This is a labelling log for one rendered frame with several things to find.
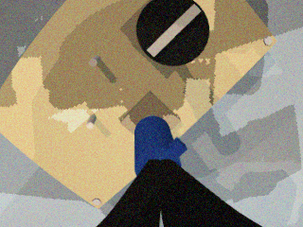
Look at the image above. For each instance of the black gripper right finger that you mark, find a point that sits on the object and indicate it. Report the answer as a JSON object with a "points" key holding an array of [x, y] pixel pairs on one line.
{"points": [[187, 203]]}

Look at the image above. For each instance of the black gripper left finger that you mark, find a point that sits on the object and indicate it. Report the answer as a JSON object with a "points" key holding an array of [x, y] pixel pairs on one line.
{"points": [[140, 205]]}

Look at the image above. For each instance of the tan rectangular board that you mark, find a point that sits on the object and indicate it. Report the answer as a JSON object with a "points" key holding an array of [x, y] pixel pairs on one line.
{"points": [[109, 84]]}

